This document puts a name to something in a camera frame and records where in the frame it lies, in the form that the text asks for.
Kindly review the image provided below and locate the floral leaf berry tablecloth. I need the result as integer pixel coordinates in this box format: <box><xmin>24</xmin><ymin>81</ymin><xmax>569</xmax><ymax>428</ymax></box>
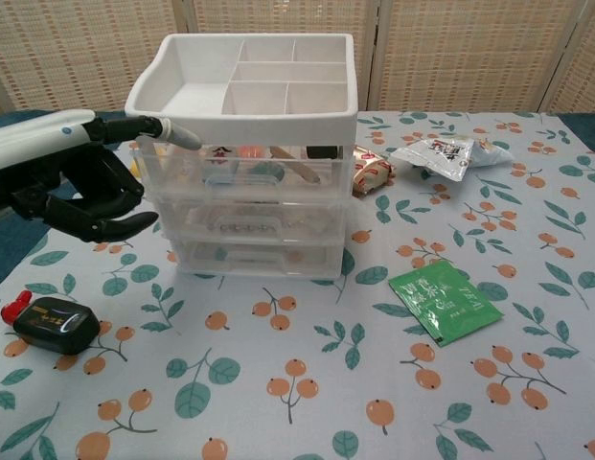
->
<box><xmin>0</xmin><ymin>108</ymin><xmax>595</xmax><ymax>460</ymax></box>

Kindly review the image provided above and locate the white drawer organizer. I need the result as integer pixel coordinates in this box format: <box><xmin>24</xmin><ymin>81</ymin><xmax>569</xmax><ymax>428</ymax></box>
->
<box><xmin>124</xmin><ymin>33</ymin><xmax>360</xmax><ymax>285</ymax></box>

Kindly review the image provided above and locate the bamboo folding screen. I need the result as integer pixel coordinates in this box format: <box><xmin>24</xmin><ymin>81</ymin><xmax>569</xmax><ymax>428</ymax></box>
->
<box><xmin>0</xmin><ymin>0</ymin><xmax>595</xmax><ymax>119</ymax></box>

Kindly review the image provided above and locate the clear plastic drawer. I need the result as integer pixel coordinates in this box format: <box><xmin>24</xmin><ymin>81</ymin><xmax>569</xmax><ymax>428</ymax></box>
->
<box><xmin>155</xmin><ymin>194</ymin><xmax>349</xmax><ymax>243</ymax></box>
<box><xmin>170</xmin><ymin>237</ymin><xmax>346</xmax><ymax>280</ymax></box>

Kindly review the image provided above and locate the clear drawer holding small items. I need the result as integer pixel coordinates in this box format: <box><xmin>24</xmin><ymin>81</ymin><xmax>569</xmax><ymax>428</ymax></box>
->
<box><xmin>133</xmin><ymin>136</ymin><xmax>354</xmax><ymax>200</ymax></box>

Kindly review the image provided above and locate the red gold snack packet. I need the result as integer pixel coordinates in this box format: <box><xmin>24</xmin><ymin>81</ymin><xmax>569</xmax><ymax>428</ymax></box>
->
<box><xmin>350</xmin><ymin>143</ymin><xmax>398</xmax><ymax>198</ymax></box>

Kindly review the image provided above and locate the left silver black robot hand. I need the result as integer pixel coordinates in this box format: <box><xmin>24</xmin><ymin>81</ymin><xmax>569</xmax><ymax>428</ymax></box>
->
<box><xmin>0</xmin><ymin>108</ymin><xmax>202</xmax><ymax>243</ymax></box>

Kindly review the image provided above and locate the black red small tool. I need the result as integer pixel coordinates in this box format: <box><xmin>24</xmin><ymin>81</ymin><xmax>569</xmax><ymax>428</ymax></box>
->
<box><xmin>0</xmin><ymin>289</ymin><xmax>102</xmax><ymax>356</ymax></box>

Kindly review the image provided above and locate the wooden stick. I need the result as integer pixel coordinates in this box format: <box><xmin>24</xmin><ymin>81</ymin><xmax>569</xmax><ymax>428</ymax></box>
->
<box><xmin>270</xmin><ymin>145</ymin><xmax>322</xmax><ymax>186</ymax></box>

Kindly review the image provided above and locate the small white picture card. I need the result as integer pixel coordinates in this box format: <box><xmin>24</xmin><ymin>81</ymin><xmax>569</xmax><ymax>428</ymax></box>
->
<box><xmin>208</xmin><ymin>143</ymin><xmax>241</xmax><ymax>170</ymax></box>

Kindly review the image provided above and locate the green tea sachet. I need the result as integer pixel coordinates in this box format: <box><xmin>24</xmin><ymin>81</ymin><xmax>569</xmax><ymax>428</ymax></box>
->
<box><xmin>387</xmin><ymin>260</ymin><xmax>505</xmax><ymax>347</ymax></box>

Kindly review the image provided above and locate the white silver snack bag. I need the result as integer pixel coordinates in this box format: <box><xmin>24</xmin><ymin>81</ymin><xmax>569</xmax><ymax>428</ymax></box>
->
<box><xmin>388</xmin><ymin>135</ymin><xmax>515</xmax><ymax>182</ymax></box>

